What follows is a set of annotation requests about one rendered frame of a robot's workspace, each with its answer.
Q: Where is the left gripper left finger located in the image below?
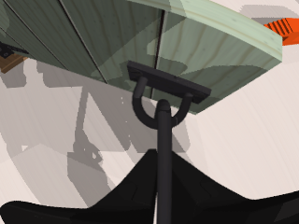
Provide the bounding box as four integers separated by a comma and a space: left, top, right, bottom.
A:
0, 148, 157, 224

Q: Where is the orange spirit level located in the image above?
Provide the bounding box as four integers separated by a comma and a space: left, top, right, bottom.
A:
263, 18, 299, 46

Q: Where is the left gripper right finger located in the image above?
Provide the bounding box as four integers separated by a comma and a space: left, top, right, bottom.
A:
171, 151, 299, 224

